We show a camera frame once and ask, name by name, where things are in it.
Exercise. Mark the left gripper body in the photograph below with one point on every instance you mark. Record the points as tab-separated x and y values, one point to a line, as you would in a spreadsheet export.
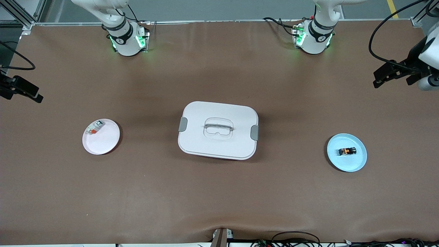
415	59

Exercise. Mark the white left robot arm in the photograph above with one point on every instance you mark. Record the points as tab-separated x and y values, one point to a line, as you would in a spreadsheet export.
315	37

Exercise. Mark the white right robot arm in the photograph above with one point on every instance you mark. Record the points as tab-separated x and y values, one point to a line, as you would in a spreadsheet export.
125	41

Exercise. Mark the white lidded box grey latches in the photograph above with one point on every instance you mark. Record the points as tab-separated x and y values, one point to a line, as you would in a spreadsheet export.
219	145

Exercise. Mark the pink round plate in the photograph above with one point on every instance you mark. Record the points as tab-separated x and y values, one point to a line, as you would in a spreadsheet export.
103	142

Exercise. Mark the light blue round plate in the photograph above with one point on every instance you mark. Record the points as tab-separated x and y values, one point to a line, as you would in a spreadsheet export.
347	163

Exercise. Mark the white switch with red lever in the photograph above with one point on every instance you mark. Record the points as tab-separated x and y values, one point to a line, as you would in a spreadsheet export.
94	127

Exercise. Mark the silver table edge rail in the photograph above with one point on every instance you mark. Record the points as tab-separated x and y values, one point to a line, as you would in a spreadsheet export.
223	21

